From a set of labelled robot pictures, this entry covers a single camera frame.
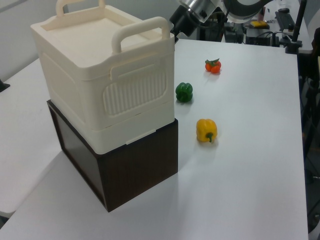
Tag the black computer mouse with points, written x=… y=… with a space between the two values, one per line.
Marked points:
x=283 y=10

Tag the black bracket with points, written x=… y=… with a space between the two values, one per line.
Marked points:
x=3 y=86

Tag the dark brown wooden box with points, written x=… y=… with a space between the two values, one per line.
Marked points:
x=140 y=165

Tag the red tomato cluster with leaves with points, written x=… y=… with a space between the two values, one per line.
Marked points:
x=213 y=66

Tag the cream plastic storage cabinet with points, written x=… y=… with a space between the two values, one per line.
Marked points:
x=100 y=75

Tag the black clamp-mounted pole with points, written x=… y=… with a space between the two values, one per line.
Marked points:
x=297 y=27

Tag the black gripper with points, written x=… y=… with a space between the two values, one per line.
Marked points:
x=184 y=21

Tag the black electronics box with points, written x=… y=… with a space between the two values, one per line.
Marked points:
x=260 y=36

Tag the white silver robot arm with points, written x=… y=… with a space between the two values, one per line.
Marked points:
x=245 y=8

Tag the yellow black small device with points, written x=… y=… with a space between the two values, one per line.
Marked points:
x=258 y=23

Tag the yellow bell pepper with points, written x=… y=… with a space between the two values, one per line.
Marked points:
x=206 y=130

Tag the green bell pepper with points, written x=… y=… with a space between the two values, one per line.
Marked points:
x=184 y=92

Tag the black computer keyboard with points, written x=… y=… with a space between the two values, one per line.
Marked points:
x=285 y=20

